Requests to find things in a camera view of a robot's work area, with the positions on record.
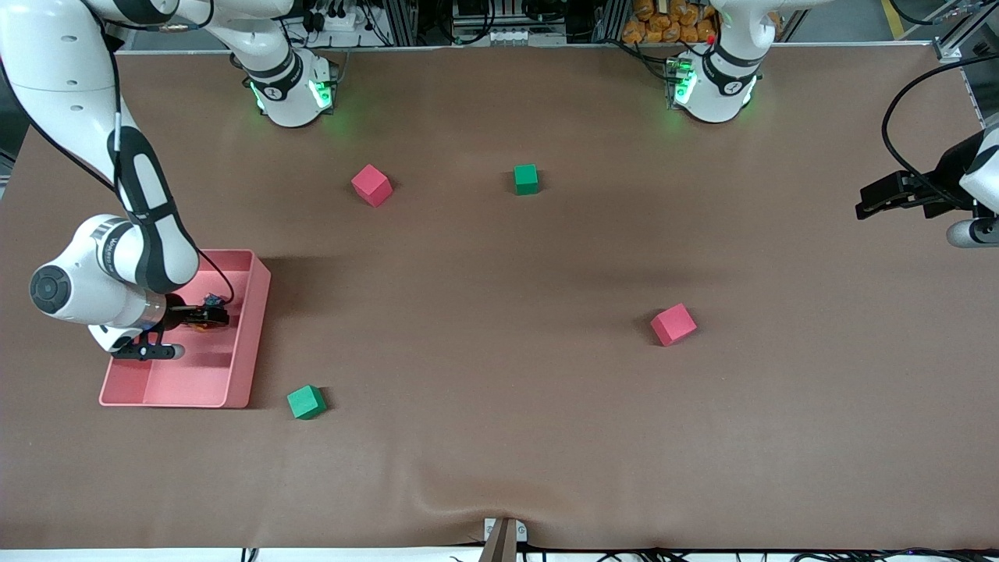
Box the orange push button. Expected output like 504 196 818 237
195 293 229 333

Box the pink plastic tray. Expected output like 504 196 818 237
99 248 272 409

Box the pink foam cube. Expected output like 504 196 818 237
650 303 698 347
350 164 393 208

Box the orange objects pile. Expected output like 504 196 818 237
622 0 717 44

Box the brown table cloth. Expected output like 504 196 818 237
0 43 999 551

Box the white power strip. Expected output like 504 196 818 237
306 6 369 32

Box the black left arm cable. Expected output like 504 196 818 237
882 55 999 196

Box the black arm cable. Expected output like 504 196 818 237
0 0 235 307
882 55 999 196

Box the aluminium frame profile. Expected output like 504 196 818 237
933 0 999 63

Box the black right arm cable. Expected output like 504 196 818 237
0 0 235 307

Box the grey metal bracket post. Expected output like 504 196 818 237
484 517 528 562

